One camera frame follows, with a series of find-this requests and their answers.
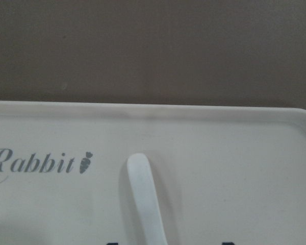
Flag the white ceramic spoon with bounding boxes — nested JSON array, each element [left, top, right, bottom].
[[126, 153, 168, 244]]

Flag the cream rectangular tray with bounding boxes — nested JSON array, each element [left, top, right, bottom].
[[0, 101, 306, 244]]

